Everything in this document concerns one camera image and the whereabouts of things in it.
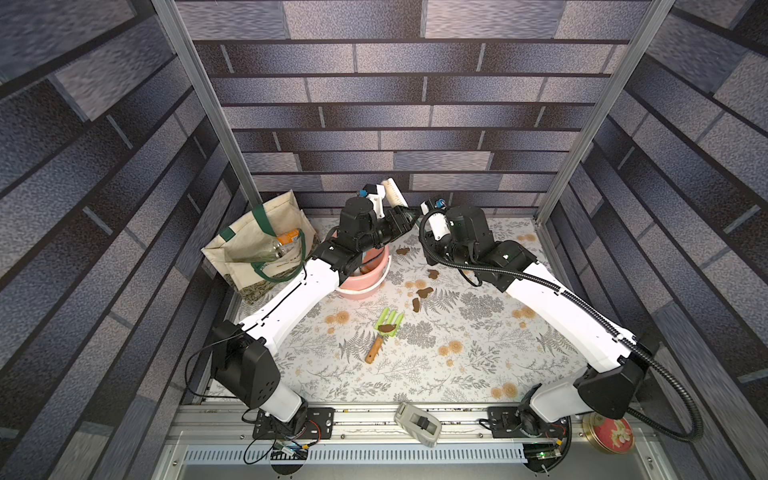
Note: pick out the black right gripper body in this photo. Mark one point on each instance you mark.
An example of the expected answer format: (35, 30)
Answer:
(428, 225)

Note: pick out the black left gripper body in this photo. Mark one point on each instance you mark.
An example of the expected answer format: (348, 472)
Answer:
(384, 230)

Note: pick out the white green hand brush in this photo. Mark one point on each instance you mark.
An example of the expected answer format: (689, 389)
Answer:
(393, 194)

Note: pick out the pink plastic bucket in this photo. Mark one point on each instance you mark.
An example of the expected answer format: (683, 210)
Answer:
(367, 279)

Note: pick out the green hand rake wooden handle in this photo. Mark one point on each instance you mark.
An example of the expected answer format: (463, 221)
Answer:
(387, 326)

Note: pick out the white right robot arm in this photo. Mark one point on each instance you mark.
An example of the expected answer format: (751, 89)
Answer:
(616, 361)

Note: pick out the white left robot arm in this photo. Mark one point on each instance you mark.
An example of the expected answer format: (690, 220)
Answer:
(242, 354)

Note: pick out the cream canvas tote bag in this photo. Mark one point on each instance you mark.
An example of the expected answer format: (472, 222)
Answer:
(264, 248)

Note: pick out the grey tape dispenser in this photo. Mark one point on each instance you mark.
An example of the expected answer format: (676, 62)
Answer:
(419, 424)

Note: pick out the round red gold tin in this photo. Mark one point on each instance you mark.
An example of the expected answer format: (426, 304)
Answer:
(608, 435)

